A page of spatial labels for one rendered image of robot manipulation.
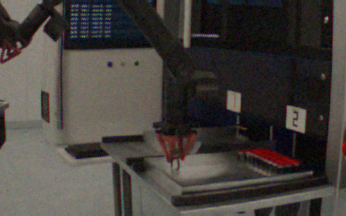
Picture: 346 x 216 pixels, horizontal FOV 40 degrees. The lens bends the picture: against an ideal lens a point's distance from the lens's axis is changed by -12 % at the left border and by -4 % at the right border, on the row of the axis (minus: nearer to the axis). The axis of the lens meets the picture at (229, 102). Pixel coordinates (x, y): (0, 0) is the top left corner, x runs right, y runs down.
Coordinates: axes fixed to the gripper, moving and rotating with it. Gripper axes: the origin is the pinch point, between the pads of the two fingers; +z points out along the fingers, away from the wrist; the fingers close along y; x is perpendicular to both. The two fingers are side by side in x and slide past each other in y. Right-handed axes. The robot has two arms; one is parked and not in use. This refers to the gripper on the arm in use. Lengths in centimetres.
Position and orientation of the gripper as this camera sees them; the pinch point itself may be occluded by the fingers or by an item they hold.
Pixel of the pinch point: (175, 158)
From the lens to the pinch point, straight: 127.1
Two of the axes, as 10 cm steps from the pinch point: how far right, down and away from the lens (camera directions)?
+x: -6.8, -1.3, 7.2
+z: -0.4, 9.9, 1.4
